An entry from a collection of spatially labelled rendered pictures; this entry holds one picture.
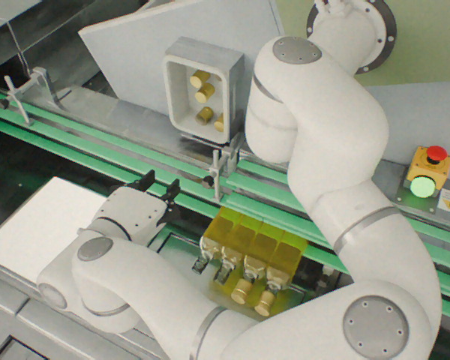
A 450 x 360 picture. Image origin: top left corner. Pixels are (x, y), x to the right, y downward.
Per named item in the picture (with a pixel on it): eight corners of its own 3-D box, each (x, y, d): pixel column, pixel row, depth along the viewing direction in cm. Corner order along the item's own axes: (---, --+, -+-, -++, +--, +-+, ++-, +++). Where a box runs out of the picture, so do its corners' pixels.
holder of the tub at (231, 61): (190, 121, 124) (176, 138, 119) (181, 35, 103) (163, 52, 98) (242, 139, 118) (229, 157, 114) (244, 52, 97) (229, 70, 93)
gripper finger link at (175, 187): (157, 210, 77) (175, 190, 82) (173, 216, 76) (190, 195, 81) (157, 197, 75) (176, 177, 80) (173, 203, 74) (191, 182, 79)
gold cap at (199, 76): (197, 64, 104) (188, 74, 102) (209, 67, 103) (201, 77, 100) (198, 76, 107) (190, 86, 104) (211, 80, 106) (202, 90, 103)
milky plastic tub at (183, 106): (187, 109, 120) (170, 127, 115) (179, 36, 103) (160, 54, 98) (242, 127, 114) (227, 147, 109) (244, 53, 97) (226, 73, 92)
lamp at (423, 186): (409, 185, 92) (406, 195, 91) (416, 172, 89) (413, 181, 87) (430, 193, 91) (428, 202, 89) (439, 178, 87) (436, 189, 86)
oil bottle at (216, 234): (235, 196, 116) (196, 256, 104) (235, 183, 112) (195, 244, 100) (253, 203, 114) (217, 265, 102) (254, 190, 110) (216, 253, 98)
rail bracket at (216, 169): (225, 178, 111) (202, 211, 104) (223, 130, 99) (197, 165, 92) (235, 181, 111) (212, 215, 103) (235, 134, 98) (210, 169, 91)
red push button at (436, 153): (420, 165, 89) (425, 153, 86) (424, 152, 91) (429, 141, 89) (440, 171, 88) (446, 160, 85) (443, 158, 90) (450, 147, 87)
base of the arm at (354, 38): (295, -3, 74) (253, 39, 65) (363, -35, 65) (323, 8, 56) (331, 73, 80) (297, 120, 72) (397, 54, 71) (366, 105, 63)
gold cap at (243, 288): (238, 283, 98) (229, 299, 95) (239, 276, 95) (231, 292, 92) (252, 290, 97) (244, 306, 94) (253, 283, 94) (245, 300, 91)
